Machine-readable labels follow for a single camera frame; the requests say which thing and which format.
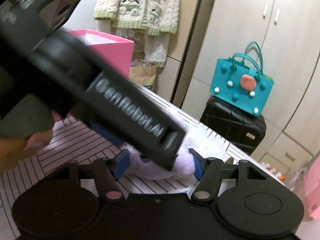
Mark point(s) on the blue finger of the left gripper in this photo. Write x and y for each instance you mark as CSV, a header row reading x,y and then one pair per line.
x,y
106,134

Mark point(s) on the brown paper bag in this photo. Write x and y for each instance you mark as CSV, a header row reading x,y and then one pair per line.
x,y
144,73

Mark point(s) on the pink paper shopping bag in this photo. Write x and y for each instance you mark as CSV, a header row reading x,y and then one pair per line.
x,y
312,190

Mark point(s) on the cream knit cardigan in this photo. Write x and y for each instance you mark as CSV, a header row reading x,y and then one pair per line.
x,y
150,23

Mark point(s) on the teal felt tote bag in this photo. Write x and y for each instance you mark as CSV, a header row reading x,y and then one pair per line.
x,y
240,80

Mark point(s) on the purple plush toy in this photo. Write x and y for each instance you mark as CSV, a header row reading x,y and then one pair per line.
x,y
158,150

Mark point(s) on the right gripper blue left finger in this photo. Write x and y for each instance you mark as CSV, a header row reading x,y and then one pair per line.
x,y
121,163

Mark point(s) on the person left hand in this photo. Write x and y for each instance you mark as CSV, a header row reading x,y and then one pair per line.
x,y
14,150

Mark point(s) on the yellow gift bag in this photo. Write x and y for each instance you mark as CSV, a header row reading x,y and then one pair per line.
x,y
274,171

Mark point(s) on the black suitcase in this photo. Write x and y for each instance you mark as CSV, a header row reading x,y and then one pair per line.
x,y
240,128

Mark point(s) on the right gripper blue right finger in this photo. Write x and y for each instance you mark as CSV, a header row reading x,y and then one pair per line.
x,y
201,164

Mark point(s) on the pink cardboard box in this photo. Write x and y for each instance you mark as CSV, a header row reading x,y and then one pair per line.
x,y
115,50

